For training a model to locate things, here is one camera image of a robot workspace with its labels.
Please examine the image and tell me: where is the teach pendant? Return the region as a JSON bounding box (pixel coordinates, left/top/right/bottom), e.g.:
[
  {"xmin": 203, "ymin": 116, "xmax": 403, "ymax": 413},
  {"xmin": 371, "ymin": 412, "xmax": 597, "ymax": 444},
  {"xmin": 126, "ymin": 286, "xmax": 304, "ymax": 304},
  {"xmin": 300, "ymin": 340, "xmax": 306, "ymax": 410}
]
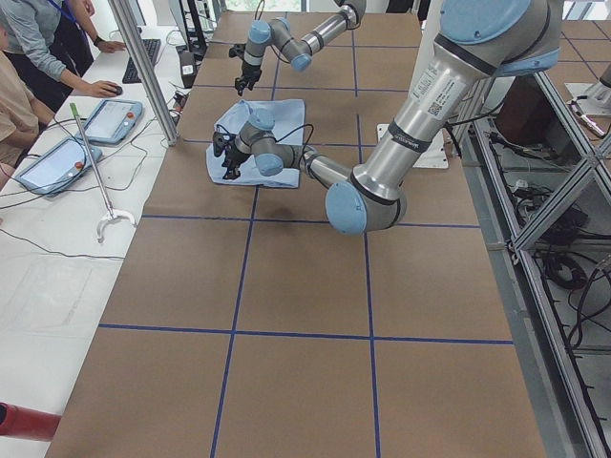
[
  {"xmin": 84, "ymin": 99, "xmax": 143, "ymax": 145},
  {"xmin": 14, "ymin": 138, "xmax": 91, "ymax": 196}
]

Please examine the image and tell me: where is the grabber reach stick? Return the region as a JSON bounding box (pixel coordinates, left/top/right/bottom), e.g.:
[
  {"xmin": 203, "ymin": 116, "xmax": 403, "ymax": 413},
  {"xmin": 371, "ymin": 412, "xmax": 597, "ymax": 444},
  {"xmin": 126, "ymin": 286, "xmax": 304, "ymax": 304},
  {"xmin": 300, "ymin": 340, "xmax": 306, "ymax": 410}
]
[{"xmin": 69, "ymin": 102, "xmax": 137, "ymax": 243}]

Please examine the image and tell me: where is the black keyboard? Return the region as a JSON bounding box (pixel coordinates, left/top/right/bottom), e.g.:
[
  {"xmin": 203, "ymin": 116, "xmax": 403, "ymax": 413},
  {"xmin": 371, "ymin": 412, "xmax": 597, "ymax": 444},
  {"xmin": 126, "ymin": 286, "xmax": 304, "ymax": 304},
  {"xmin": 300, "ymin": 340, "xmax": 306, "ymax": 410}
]
[{"xmin": 121, "ymin": 37, "xmax": 163, "ymax": 85}]

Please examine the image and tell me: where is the aluminium frame rack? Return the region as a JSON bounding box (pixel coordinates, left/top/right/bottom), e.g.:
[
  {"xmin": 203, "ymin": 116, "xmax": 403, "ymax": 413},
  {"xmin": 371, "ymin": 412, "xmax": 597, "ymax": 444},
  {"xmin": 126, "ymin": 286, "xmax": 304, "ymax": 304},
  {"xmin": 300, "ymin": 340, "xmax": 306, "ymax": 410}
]
[{"xmin": 452, "ymin": 61, "xmax": 610, "ymax": 457}]

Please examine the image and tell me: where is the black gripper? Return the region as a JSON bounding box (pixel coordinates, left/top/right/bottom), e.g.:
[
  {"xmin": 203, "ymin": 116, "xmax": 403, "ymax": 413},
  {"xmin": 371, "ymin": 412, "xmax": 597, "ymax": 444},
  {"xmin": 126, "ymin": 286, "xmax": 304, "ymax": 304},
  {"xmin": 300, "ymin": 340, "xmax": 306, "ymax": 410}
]
[
  {"xmin": 234, "ymin": 60, "xmax": 263, "ymax": 95},
  {"xmin": 222, "ymin": 141, "xmax": 248, "ymax": 180}
]

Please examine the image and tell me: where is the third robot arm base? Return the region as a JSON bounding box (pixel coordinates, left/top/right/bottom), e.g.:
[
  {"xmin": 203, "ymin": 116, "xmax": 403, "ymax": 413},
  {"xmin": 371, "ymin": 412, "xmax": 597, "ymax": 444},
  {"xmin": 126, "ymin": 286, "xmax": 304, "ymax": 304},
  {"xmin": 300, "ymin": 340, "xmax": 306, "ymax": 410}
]
[{"xmin": 564, "ymin": 66, "xmax": 610, "ymax": 117}]

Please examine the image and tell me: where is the light blue t-shirt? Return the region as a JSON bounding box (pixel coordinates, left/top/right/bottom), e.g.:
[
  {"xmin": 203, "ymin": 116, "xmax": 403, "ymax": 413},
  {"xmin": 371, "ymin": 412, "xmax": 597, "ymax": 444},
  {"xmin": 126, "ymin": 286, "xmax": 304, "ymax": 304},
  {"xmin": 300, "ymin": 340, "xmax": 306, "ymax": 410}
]
[{"xmin": 206, "ymin": 99, "xmax": 306, "ymax": 188}]

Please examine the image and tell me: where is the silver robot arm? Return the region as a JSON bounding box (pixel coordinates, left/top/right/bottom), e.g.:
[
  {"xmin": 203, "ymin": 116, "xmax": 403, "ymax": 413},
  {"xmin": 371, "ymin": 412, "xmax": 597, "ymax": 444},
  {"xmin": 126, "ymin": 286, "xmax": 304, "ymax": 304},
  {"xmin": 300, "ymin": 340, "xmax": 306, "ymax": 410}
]
[
  {"xmin": 213, "ymin": 0, "xmax": 562, "ymax": 235},
  {"xmin": 229, "ymin": 1, "xmax": 367, "ymax": 96}
]

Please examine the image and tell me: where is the black box with label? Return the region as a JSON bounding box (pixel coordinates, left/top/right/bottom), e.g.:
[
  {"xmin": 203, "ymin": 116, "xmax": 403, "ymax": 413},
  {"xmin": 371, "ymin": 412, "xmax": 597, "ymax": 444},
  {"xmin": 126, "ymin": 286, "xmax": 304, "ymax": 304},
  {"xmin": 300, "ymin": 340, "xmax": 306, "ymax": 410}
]
[{"xmin": 179, "ymin": 51, "xmax": 198, "ymax": 89}]

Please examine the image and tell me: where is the red fire extinguisher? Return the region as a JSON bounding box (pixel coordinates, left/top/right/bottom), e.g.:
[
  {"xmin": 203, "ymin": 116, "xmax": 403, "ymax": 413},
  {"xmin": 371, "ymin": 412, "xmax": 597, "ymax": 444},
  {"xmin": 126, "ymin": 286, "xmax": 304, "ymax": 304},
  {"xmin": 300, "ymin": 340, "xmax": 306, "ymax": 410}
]
[{"xmin": 1, "ymin": 403, "xmax": 62, "ymax": 442}]

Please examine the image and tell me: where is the aluminium frame post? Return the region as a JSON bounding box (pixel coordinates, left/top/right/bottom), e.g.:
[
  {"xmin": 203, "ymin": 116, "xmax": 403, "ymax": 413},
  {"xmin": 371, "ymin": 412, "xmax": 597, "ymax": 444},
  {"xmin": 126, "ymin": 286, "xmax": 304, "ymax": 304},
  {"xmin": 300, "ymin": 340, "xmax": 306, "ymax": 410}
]
[{"xmin": 109, "ymin": 0, "xmax": 179, "ymax": 146}]

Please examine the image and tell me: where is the person in grey shirt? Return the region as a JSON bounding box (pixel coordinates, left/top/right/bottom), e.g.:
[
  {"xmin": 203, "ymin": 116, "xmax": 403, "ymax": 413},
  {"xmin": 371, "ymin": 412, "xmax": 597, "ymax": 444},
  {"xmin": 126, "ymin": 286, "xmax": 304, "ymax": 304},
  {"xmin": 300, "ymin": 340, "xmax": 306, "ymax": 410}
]
[{"xmin": 1, "ymin": 1, "xmax": 125, "ymax": 111}]

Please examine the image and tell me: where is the person in beige shirt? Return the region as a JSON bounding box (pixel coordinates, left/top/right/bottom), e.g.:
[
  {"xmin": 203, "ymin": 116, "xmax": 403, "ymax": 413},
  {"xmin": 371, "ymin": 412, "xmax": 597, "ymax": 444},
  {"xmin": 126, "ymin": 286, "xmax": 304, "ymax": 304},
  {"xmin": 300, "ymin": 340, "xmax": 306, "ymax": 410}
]
[{"xmin": 0, "ymin": 28, "xmax": 54, "ymax": 188}]

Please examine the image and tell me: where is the near teach pendant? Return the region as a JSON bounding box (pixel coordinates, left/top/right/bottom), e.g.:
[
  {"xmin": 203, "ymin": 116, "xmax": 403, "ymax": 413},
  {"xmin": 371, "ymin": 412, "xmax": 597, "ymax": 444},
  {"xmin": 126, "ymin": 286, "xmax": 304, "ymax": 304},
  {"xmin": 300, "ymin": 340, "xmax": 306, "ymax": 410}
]
[{"xmin": 14, "ymin": 138, "xmax": 91, "ymax": 196}]

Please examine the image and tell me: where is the far teach pendant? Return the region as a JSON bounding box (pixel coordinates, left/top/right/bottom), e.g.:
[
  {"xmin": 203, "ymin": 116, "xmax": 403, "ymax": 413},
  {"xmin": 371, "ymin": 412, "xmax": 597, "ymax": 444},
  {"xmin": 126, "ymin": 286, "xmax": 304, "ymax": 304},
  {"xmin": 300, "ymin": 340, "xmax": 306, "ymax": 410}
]
[{"xmin": 84, "ymin": 99, "xmax": 143, "ymax": 145}]

